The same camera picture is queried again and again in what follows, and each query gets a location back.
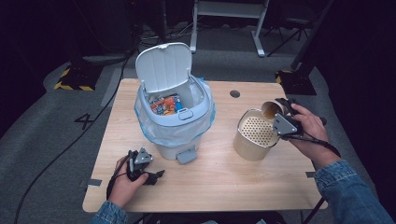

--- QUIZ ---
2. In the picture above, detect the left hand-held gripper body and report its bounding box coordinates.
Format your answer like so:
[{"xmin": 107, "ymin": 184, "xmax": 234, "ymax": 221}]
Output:
[{"xmin": 125, "ymin": 147, "xmax": 154, "ymax": 185}]

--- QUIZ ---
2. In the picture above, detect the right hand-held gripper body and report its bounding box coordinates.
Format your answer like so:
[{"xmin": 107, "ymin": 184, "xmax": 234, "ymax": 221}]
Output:
[{"xmin": 272, "ymin": 112, "xmax": 304, "ymax": 140}]

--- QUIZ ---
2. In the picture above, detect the brown paper cup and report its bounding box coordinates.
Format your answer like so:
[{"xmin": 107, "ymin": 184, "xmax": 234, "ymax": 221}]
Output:
[{"xmin": 261, "ymin": 100, "xmax": 286, "ymax": 121}]

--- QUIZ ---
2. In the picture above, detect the beige bucket with strainer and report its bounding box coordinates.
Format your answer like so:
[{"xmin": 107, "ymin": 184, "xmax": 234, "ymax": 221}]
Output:
[{"xmin": 233, "ymin": 107, "xmax": 281, "ymax": 162}]

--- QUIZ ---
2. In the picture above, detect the white pedal trash bin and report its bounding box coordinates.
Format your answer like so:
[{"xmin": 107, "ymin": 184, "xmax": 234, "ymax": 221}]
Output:
[{"xmin": 134, "ymin": 42, "xmax": 217, "ymax": 165}]

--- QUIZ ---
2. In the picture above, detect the person's left hand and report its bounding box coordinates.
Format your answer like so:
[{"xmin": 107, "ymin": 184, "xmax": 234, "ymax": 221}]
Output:
[{"xmin": 107, "ymin": 155, "xmax": 150, "ymax": 209}]

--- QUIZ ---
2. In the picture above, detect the person's right hand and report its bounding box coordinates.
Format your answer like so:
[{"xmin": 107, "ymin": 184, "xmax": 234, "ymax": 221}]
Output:
[{"xmin": 289, "ymin": 103, "xmax": 342, "ymax": 170}]

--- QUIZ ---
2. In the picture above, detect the yellow black striped base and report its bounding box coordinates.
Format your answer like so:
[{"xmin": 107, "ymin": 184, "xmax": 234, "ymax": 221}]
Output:
[
  {"xmin": 53, "ymin": 63, "xmax": 104, "ymax": 92},
  {"xmin": 275, "ymin": 69, "xmax": 318, "ymax": 96}
]

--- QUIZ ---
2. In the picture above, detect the translucent bin liner bag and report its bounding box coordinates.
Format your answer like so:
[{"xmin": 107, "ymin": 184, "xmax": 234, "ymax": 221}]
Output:
[{"xmin": 134, "ymin": 77, "xmax": 217, "ymax": 148}]

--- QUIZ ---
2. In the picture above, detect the orange blue snack packet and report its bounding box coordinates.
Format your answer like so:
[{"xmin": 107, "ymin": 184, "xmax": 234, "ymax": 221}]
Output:
[{"xmin": 149, "ymin": 93, "xmax": 185, "ymax": 117}]

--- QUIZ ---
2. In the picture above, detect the black tripod stand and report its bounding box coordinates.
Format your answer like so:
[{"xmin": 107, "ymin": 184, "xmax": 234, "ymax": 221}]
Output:
[{"xmin": 266, "ymin": 17, "xmax": 313, "ymax": 58}]

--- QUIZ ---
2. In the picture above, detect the dark slanted pole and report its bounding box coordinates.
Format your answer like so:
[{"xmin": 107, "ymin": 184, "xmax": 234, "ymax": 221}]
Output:
[{"xmin": 290, "ymin": 0, "xmax": 336, "ymax": 71}]

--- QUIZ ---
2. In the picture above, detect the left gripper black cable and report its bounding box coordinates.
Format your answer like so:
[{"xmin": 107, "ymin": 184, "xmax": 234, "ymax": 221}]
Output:
[{"xmin": 106, "ymin": 154, "xmax": 131, "ymax": 201}]

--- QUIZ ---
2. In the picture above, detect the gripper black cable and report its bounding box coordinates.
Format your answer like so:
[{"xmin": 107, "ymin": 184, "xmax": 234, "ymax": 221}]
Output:
[
  {"xmin": 106, "ymin": 154, "xmax": 131, "ymax": 201},
  {"xmin": 289, "ymin": 130, "xmax": 342, "ymax": 159}
]

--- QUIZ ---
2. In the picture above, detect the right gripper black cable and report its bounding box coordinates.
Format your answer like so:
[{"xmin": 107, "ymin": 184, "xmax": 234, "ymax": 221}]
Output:
[{"xmin": 289, "ymin": 130, "xmax": 342, "ymax": 159}]

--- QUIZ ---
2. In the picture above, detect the long black floor cable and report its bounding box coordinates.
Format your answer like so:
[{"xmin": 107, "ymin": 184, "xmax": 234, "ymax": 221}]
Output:
[{"xmin": 13, "ymin": 57, "xmax": 131, "ymax": 224}]

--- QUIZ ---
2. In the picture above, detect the white desk frame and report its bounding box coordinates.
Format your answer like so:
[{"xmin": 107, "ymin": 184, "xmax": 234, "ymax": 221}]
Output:
[{"xmin": 189, "ymin": 0, "xmax": 271, "ymax": 58}]

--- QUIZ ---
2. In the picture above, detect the bundle of floor cables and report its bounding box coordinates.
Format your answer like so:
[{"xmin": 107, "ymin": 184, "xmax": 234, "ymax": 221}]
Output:
[{"xmin": 139, "ymin": 22, "xmax": 194, "ymax": 43}]

